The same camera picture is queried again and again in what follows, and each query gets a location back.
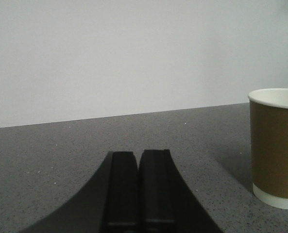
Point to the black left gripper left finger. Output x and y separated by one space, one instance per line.
107 203

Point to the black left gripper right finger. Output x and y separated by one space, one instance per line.
167 205

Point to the brown paper cup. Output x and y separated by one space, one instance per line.
269 145

